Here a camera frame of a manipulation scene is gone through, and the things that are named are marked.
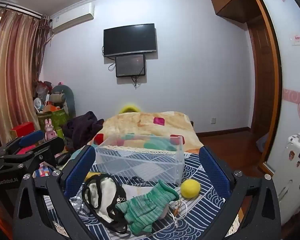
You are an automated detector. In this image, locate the pink rabbit toy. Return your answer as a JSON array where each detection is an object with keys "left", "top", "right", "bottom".
[{"left": 44, "top": 118, "right": 57, "bottom": 140}]

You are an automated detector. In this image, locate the small black monitor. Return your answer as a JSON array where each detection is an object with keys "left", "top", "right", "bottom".
[{"left": 115, "top": 54, "right": 146, "bottom": 78}]

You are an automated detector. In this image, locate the yellow sponge ball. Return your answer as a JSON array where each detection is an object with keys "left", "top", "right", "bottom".
[
  {"left": 181, "top": 179, "right": 201, "bottom": 199},
  {"left": 84, "top": 172, "right": 100, "bottom": 183}
]

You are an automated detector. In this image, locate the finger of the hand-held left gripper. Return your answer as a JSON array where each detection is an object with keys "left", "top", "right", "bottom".
[
  {"left": 0, "top": 130, "right": 46, "bottom": 158},
  {"left": 1, "top": 137, "right": 65, "bottom": 173}
]

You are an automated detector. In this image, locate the colourful striped packet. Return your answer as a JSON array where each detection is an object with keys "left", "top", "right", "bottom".
[{"left": 34, "top": 164, "right": 53, "bottom": 178}]

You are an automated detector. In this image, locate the dark purple cloth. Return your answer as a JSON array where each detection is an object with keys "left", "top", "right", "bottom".
[{"left": 62, "top": 111, "right": 105, "bottom": 153}]

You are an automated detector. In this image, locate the white sliding wardrobe door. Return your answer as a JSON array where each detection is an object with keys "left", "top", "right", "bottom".
[{"left": 255, "top": 0, "right": 300, "bottom": 173}]

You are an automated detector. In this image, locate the striped brown curtain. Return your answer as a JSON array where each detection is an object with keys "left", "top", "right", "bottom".
[{"left": 0, "top": 10, "right": 53, "bottom": 150}]

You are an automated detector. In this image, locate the red box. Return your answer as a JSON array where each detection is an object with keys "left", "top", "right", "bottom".
[{"left": 10, "top": 122, "right": 35, "bottom": 138}]

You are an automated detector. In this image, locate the blue wave-patterned bed sheet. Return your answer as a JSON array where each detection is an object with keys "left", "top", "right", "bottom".
[{"left": 44, "top": 152, "right": 240, "bottom": 240}]

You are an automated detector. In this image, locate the green cardboard box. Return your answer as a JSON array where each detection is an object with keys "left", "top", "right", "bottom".
[{"left": 51, "top": 109, "right": 70, "bottom": 128}]

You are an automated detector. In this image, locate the white thin cable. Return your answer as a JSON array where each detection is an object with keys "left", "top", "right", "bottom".
[{"left": 169, "top": 199, "right": 190, "bottom": 228}]

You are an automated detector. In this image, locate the white cloth with black trim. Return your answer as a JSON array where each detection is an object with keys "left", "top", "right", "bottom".
[{"left": 81, "top": 174, "right": 129, "bottom": 234}]

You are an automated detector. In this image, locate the white air conditioner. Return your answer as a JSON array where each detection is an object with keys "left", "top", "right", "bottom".
[{"left": 50, "top": 2, "right": 95, "bottom": 34}]

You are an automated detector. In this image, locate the white small refrigerator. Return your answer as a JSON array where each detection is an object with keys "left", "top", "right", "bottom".
[{"left": 274, "top": 134, "right": 300, "bottom": 227}]

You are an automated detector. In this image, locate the brown wooden door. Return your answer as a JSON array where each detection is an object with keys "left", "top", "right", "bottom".
[{"left": 247, "top": 15, "right": 277, "bottom": 155}]

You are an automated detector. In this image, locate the black wall television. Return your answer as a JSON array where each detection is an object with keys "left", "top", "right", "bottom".
[{"left": 103, "top": 23, "right": 157, "bottom": 57}]

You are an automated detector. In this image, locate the wooden overhead cabinet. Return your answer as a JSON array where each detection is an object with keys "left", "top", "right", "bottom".
[{"left": 210, "top": 0, "right": 260, "bottom": 24}]

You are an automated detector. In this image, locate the silver foil wrapper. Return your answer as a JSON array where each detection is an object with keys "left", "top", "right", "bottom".
[{"left": 69, "top": 196, "right": 90, "bottom": 220}]

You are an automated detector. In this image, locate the beige patterned blanket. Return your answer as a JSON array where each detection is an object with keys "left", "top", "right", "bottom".
[{"left": 87, "top": 110, "right": 204, "bottom": 154}]

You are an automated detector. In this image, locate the black white patterned cloth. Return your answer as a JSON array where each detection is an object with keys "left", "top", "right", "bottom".
[{"left": 120, "top": 176, "right": 153, "bottom": 200}]

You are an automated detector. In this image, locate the black monitor cable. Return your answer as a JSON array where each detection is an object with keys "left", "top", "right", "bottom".
[{"left": 132, "top": 75, "right": 143, "bottom": 90}]

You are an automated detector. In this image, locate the clear plastic storage box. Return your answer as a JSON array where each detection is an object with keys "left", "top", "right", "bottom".
[{"left": 95, "top": 134, "right": 185, "bottom": 184}]

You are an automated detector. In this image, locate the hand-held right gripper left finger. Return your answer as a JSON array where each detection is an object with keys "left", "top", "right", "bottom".
[{"left": 13, "top": 145, "right": 100, "bottom": 240}]

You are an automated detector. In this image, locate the green knit glove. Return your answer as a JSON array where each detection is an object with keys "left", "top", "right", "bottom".
[{"left": 115, "top": 180, "right": 180, "bottom": 235}]

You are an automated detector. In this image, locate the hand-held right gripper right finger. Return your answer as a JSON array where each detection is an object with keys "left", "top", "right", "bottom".
[{"left": 199, "top": 146, "right": 282, "bottom": 240}]

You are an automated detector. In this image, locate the yellow round object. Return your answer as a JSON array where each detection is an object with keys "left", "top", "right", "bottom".
[{"left": 119, "top": 102, "right": 142, "bottom": 114}]

